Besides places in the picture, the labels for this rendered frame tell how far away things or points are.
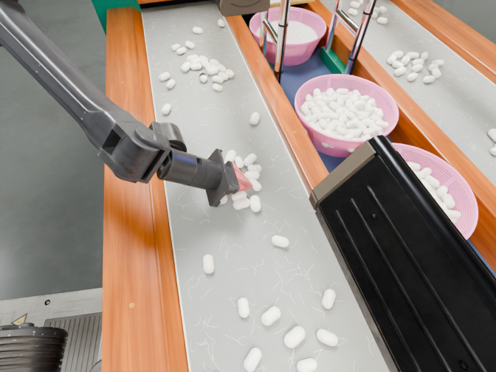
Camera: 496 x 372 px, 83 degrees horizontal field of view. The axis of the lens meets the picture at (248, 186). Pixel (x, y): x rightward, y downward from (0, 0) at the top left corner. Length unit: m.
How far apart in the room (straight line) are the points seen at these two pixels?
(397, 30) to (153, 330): 1.19
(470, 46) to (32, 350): 1.34
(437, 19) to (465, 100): 0.42
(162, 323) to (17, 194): 1.52
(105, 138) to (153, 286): 0.25
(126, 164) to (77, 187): 1.33
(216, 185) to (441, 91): 0.74
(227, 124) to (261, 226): 0.31
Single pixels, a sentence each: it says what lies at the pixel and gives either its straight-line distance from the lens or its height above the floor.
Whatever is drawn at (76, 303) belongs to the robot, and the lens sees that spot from 0.91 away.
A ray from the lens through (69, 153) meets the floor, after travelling 1.97.
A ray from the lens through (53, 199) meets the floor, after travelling 1.79.
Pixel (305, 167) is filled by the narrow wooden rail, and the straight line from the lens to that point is 0.64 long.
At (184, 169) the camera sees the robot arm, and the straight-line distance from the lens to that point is 0.48.
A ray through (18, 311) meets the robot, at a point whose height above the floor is 0.47.
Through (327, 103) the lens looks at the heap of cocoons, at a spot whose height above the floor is 0.73.
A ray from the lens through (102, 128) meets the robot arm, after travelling 0.48.
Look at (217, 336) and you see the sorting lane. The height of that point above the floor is 0.74.
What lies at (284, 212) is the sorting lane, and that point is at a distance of 0.59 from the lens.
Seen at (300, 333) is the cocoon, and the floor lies 0.76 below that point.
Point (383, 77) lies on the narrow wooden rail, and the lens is 0.95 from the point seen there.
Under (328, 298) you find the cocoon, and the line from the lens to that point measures 0.53.
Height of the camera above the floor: 1.25
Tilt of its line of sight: 55 degrees down
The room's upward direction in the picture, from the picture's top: straight up
